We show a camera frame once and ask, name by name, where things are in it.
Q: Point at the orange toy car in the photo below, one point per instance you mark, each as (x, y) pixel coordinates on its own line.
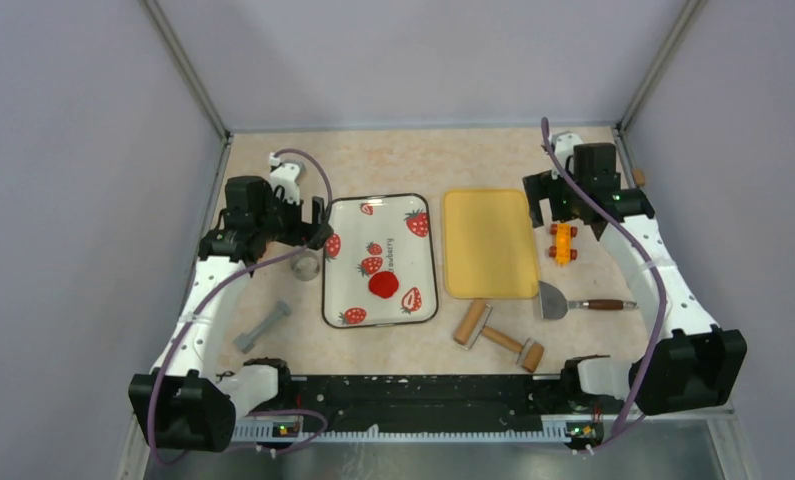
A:
(562, 250)

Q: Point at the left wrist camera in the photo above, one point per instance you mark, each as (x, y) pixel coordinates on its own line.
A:
(285, 178)

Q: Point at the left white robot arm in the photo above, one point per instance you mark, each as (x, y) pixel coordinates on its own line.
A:
(181, 403)

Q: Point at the grey plastic bolt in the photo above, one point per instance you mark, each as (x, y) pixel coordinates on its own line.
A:
(245, 341)

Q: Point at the small wooden peg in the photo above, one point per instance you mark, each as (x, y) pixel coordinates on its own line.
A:
(638, 177)

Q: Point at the strawberry print white tray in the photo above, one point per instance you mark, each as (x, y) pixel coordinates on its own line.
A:
(373, 234)

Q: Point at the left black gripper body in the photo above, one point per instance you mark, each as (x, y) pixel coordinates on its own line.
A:
(281, 220)

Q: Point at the metal spatula wooden handle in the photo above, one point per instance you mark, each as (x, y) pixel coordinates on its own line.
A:
(554, 305)

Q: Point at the wooden double-ended rolling pin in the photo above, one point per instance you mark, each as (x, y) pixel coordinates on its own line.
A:
(474, 325)

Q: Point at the metal ring cutter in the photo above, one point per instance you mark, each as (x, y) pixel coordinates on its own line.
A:
(306, 265)

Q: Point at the red dough disc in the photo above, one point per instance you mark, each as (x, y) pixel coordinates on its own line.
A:
(384, 284)

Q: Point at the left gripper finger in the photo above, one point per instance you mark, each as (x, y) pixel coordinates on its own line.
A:
(319, 212)
(317, 236)

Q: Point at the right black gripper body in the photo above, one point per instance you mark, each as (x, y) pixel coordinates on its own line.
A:
(562, 195)

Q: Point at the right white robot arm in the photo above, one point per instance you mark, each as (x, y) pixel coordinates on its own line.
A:
(690, 361)

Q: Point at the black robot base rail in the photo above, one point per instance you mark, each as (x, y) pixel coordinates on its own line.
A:
(436, 403)

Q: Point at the yellow plastic tray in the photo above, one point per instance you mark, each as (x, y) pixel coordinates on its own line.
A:
(489, 245)

